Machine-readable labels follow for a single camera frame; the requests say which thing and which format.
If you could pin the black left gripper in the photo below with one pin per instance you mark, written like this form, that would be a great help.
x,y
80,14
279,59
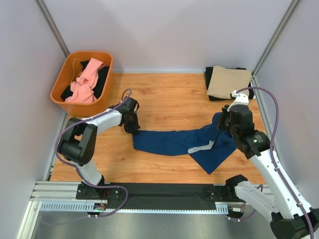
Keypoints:
x,y
134,128

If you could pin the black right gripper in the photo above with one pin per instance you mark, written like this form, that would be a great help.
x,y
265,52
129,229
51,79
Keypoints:
x,y
224,113

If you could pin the blue printed t shirt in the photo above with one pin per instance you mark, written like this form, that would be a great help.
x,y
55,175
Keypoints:
x,y
208,146

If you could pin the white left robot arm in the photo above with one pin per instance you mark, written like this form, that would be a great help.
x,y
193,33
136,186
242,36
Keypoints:
x,y
78,141

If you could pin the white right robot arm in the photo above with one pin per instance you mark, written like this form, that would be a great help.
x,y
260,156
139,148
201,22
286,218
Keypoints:
x,y
289,214

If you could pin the folded beige t shirt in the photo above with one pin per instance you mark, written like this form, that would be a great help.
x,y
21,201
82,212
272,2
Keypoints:
x,y
224,81

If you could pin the black garment in basket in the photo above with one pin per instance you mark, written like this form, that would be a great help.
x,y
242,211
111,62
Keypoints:
x,y
103,73

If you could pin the orange plastic laundry basket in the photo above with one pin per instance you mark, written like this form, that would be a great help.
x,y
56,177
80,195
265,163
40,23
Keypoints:
x,y
72,67

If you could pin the pink t shirt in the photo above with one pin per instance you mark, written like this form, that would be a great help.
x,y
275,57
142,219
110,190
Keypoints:
x,y
82,88

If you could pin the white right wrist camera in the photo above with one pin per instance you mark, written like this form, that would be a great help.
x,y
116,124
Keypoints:
x,y
238,99

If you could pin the aluminium front rail frame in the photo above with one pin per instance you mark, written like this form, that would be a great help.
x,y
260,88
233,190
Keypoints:
x,y
61,197

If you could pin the right aluminium corner post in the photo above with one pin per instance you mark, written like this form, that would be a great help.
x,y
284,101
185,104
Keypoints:
x,y
276,35

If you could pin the aluminium corner post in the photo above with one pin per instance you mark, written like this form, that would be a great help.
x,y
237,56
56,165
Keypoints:
x,y
276,35
52,26

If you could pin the left aluminium corner post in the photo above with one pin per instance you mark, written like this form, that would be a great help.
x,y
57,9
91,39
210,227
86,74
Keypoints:
x,y
52,26

